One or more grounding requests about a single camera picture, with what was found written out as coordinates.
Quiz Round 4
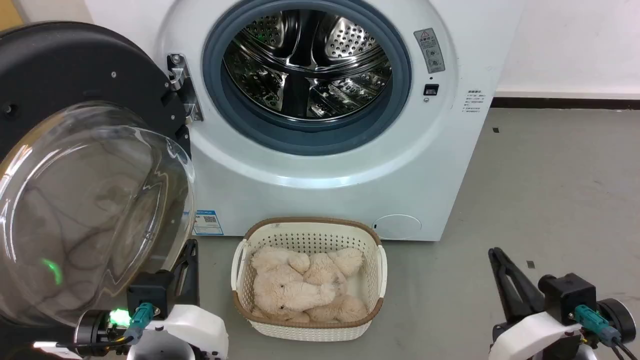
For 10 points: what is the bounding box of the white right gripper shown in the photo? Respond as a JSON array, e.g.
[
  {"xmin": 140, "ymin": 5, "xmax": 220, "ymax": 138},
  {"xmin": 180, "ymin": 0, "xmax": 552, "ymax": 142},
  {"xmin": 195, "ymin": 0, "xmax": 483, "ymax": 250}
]
[{"xmin": 488, "ymin": 247, "xmax": 599, "ymax": 360}]

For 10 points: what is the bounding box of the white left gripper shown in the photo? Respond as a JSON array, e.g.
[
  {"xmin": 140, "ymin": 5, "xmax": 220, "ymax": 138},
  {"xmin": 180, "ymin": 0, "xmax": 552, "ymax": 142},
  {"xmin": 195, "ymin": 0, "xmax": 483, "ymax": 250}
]
[{"xmin": 127, "ymin": 239, "xmax": 230, "ymax": 360}]

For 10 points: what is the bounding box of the washer door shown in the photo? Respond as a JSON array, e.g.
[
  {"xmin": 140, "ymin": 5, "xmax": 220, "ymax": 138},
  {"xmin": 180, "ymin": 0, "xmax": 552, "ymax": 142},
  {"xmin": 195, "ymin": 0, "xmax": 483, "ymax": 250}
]
[{"xmin": 0, "ymin": 21, "xmax": 197, "ymax": 331}]

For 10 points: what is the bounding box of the white front-load washing machine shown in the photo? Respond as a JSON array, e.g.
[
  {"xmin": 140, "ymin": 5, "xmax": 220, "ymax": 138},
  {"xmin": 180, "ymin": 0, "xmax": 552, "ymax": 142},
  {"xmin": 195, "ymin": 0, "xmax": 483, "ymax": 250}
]
[{"xmin": 84, "ymin": 0, "xmax": 526, "ymax": 242}]

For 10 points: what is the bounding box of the metal door hinge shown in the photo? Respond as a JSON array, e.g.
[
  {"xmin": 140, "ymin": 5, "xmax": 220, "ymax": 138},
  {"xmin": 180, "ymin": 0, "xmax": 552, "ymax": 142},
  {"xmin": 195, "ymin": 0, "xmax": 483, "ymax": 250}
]
[{"xmin": 166, "ymin": 52, "xmax": 204, "ymax": 123}]

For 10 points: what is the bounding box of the blue and white QR sticker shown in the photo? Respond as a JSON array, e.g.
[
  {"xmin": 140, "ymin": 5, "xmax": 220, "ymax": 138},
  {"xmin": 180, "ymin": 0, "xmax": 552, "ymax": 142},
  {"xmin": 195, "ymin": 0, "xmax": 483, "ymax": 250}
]
[{"xmin": 193, "ymin": 210, "xmax": 224, "ymax": 236}]

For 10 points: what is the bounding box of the beige plush teddy bear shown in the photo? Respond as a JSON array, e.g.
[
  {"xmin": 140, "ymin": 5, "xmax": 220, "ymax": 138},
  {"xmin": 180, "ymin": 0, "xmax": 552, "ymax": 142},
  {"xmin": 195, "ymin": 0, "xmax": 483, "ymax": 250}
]
[{"xmin": 250, "ymin": 246, "xmax": 369, "ymax": 323}]

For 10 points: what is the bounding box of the white laundry basket brown rim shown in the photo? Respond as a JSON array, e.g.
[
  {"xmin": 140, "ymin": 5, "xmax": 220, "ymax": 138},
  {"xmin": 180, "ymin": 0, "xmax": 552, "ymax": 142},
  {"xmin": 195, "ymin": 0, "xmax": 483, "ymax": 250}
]
[{"xmin": 230, "ymin": 216, "xmax": 388, "ymax": 343}]

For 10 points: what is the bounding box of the round white filter cover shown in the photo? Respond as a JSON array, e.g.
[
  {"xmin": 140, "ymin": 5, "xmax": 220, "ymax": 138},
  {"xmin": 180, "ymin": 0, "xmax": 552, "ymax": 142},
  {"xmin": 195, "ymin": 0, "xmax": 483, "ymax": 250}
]
[{"xmin": 372, "ymin": 214, "xmax": 422, "ymax": 241}]

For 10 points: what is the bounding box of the small printed text label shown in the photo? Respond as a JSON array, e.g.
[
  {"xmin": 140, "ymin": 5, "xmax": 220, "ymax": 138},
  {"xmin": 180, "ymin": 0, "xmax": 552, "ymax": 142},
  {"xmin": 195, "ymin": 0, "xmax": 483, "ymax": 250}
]
[{"xmin": 462, "ymin": 90, "xmax": 484, "ymax": 114}]

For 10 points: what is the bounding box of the grey warning label sticker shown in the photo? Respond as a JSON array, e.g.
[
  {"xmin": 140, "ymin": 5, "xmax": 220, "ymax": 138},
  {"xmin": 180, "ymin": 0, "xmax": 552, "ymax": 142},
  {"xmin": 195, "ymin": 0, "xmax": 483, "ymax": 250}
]
[{"xmin": 413, "ymin": 27, "xmax": 446, "ymax": 75}]

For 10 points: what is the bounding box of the steel perforated washer drum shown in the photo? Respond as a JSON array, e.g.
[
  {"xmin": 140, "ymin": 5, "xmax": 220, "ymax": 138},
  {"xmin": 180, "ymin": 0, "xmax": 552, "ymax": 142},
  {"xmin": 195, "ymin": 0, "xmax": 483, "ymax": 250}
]
[{"xmin": 222, "ymin": 9, "xmax": 393, "ymax": 122}]

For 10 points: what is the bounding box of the teal left cable connector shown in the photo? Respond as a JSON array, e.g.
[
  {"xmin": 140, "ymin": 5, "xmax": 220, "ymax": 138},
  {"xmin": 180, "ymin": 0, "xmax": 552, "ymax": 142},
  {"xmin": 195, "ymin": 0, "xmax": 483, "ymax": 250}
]
[{"xmin": 124, "ymin": 302, "xmax": 154, "ymax": 344}]

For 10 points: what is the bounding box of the teal cable connector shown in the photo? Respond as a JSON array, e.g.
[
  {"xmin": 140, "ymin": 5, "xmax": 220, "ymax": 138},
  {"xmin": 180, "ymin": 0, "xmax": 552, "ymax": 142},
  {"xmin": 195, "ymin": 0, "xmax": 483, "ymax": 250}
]
[
  {"xmin": 124, "ymin": 302, "xmax": 154, "ymax": 344},
  {"xmin": 574, "ymin": 304, "xmax": 621, "ymax": 347}
]

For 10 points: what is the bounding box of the teal right cable connector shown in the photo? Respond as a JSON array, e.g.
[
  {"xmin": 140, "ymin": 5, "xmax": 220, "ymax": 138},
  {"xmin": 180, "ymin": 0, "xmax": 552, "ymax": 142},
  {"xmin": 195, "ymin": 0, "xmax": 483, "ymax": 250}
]
[{"xmin": 574, "ymin": 304, "xmax": 621, "ymax": 347}]

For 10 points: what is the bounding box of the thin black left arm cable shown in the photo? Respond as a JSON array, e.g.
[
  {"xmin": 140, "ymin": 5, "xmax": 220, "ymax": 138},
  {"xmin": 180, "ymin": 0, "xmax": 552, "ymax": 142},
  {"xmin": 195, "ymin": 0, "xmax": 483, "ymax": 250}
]
[{"xmin": 54, "ymin": 334, "xmax": 136, "ymax": 349}]

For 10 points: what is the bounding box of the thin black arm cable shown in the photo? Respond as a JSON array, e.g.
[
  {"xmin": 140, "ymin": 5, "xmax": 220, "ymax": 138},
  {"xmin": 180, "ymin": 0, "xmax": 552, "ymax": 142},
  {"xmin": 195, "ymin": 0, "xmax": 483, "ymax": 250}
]
[
  {"xmin": 606, "ymin": 339, "xmax": 640, "ymax": 360},
  {"xmin": 54, "ymin": 334, "xmax": 136, "ymax": 349}
]

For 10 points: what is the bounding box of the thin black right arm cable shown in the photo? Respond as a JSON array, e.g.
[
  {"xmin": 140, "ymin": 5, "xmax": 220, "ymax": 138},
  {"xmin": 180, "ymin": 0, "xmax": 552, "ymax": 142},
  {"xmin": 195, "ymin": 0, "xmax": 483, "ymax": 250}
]
[{"xmin": 606, "ymin": 339, "xmax": 640, "ymax": 360}]

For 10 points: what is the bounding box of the black wall baseboard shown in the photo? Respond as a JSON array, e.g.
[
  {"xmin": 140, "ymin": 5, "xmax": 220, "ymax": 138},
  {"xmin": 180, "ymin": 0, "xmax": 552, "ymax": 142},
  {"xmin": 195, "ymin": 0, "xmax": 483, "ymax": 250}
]
[{"xmin": 490, "ymin": 97, "xmax": 640, "ymax": 110}]

